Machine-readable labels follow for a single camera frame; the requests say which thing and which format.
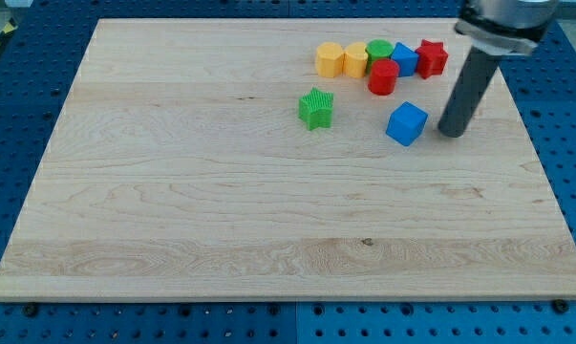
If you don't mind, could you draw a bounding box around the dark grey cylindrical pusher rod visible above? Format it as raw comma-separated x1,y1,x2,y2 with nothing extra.
437,47,501,138

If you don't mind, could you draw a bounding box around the blue cube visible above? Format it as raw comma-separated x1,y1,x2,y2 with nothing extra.
386,102,428,146

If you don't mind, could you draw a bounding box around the red star block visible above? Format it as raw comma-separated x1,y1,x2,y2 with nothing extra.
416,39,449,79

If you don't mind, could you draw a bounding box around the green star block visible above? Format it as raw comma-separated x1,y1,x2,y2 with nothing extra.
298,87,334,131

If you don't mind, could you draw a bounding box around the blue triangular block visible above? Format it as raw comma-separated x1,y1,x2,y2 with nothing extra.
391,42,419,77

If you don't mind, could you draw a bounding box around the red cylinder block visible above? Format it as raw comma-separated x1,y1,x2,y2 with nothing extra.
368,59,400,96

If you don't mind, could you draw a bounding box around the green cylinder block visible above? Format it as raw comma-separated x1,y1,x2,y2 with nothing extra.
366,39,394,74

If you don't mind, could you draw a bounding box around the yellow heart block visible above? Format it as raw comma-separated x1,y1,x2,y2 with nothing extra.
343,42,369,78

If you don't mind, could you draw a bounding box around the yellow hexagon block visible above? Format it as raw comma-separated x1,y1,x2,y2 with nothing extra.
315,42,344,78

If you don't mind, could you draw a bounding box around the black bolt front right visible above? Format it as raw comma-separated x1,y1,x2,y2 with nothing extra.
552,299,570,314

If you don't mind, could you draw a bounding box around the black bolt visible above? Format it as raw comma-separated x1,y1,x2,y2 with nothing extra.
552,299,570,314
21,303,38,318

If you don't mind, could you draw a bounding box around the light wooden board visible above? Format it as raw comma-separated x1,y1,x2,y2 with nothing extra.
0,19,576,303

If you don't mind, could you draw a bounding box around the black bolt front left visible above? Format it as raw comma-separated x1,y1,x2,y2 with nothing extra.
21,303,38,318

